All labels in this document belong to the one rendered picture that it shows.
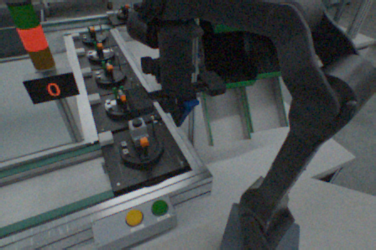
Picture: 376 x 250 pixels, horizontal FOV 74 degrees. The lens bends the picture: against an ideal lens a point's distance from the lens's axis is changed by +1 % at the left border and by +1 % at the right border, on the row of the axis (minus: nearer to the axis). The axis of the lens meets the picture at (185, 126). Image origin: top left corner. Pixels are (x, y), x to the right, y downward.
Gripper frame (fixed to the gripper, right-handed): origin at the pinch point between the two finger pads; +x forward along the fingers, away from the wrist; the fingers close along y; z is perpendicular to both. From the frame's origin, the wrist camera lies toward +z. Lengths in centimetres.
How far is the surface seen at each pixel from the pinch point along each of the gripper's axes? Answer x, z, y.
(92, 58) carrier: 27, 91, 10
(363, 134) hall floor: 125, 48, -204
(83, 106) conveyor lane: 30, 55, 20
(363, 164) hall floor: 125, 24, -172
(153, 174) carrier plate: 28.4, 9.3, 4.7
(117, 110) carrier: 26, 42, 8
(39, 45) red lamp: -6.7, 29.3, 23.1
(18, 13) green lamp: -14.1, 29.2, 24.6
